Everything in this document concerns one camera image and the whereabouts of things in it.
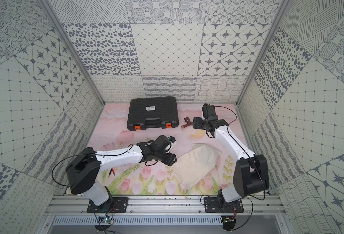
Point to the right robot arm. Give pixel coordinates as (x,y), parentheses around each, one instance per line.
(251,170)

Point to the beige cloth soil bag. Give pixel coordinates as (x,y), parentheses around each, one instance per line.
(194,165)

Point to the aluminium mounting rail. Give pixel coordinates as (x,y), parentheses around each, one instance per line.
(164,205)

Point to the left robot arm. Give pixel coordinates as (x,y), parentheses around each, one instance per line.
(82,171)

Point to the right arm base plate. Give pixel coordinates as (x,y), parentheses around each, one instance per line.
(214,205)

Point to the black plastic tool case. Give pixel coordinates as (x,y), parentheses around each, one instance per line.
(153,112)

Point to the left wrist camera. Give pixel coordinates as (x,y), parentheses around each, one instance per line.
(171,139)

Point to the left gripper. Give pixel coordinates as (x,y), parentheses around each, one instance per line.
(166,156)

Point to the green circuit board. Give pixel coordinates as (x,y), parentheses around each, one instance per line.
(105,220)

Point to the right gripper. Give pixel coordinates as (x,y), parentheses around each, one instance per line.
(197,122)

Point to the red and black clip leads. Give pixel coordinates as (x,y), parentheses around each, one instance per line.
(112,172)

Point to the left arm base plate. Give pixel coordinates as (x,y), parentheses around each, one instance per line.
(114,205)

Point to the right black controller box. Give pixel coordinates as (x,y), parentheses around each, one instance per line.
(228,223)

